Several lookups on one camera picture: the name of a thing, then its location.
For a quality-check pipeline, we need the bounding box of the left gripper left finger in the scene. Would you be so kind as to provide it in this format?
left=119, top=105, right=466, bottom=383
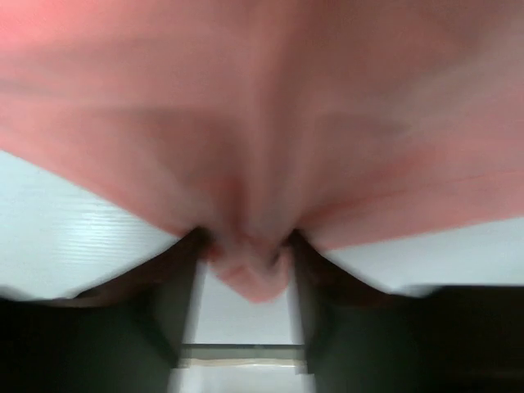
left=1, top=228, right=210, bottom=392

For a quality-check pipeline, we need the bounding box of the salmon pink t shirt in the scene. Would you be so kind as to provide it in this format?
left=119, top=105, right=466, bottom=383
left=1, top=1, right=523, bottom=300

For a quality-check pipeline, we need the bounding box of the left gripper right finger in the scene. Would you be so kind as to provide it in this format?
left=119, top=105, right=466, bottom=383
left=287, top=231, right=523, bottom=392

